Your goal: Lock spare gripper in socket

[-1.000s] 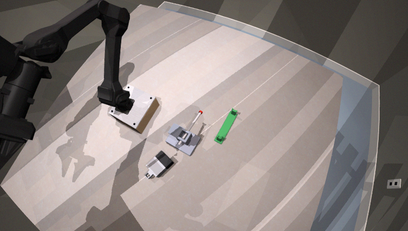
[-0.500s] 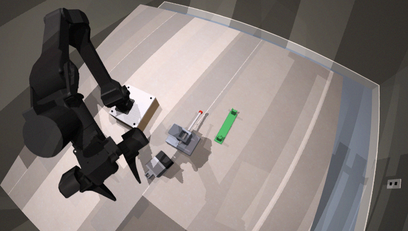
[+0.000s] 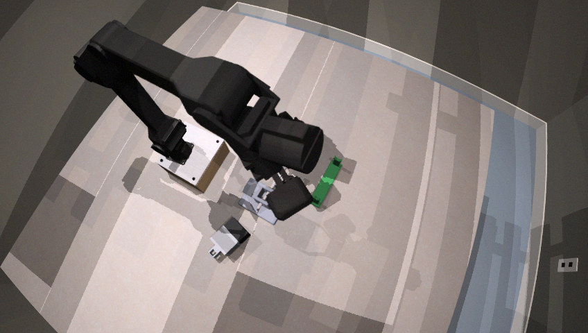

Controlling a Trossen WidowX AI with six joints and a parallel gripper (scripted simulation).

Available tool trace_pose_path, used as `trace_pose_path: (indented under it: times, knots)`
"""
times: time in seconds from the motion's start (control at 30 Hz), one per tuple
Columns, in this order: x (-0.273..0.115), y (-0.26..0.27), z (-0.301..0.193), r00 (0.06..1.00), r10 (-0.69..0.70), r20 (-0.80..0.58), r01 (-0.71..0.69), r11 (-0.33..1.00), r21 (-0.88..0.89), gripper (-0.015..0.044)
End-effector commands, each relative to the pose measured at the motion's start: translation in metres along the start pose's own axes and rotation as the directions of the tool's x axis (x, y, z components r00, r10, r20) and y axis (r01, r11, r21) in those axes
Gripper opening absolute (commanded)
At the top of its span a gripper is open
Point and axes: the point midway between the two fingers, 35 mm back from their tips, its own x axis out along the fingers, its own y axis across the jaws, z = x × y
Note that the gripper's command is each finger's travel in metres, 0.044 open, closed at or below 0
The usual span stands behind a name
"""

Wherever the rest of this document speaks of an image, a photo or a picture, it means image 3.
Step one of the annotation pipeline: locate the green u-shaped bracket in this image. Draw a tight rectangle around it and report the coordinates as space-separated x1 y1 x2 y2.
311 156 342 208

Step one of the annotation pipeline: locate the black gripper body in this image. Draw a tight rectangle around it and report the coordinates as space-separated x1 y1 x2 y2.
239 156 313 221

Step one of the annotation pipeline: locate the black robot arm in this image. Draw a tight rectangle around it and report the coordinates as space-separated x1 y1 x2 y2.
73 20 324 174

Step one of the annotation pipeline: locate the grey pin with red head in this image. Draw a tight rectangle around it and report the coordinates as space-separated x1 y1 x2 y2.
257 181 276 209

